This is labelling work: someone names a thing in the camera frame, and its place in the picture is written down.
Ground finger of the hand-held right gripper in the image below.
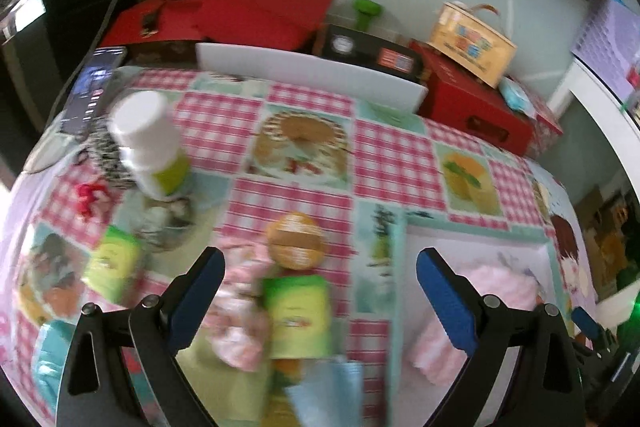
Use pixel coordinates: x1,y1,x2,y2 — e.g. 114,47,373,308
570,307,608,349

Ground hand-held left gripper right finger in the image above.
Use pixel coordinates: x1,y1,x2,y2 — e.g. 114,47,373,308
416,248,586,427

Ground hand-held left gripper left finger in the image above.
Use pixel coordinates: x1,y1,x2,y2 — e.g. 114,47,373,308
57,247,226,427

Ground green tissue packet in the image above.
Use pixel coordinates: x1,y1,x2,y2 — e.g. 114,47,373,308
82,227,146,303
260,274,333,360

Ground leopard print scrunchie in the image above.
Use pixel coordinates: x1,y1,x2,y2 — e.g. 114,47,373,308
82,117,138,190

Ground pink fluffy towel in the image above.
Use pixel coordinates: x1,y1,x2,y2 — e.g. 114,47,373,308
407,259,541,385

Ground brown cardboard box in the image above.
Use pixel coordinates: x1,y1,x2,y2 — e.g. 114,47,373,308
575,187,640,303

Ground light green cloth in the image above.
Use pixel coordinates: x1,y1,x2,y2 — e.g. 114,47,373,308
175,327,273,427

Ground blue face mask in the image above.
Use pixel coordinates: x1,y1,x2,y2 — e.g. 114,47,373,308
287,357,366,427

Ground pink checked printed tablecloth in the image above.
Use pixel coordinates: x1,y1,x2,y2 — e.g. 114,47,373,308
0,62,601,427

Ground white pill bottle green label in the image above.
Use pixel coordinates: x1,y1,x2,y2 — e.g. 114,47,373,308
107,91,193,200

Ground red cardboard box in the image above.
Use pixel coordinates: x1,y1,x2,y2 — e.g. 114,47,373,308
407,42,563,158

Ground light blue packet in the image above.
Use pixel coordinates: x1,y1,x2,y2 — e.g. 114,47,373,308
500,77,536,115

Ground smartphone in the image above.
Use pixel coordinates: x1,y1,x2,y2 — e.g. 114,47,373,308
60,47,128,135

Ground white plastic board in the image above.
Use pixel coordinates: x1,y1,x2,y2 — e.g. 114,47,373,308
195,42,431,112

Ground black cardboard box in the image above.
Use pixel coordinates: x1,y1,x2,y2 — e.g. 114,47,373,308
315,23,426,82

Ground purple storage drawers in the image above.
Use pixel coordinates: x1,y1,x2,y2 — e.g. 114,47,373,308
570,0,640,108

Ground flat red gift box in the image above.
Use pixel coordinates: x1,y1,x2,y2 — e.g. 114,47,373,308
97,0,211,58

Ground green plastic knob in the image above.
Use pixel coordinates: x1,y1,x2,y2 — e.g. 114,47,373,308
352,0,383,28

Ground large red gift box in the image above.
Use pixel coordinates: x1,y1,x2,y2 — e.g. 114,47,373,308
175,0,335,52

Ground black cabinet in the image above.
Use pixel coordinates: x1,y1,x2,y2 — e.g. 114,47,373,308
0,0,138,132

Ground white furniture frame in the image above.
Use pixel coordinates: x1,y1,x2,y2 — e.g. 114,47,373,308
565,57,640,218

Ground yellow gift box with handle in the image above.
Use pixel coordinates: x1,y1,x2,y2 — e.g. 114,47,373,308
427,2,518,88

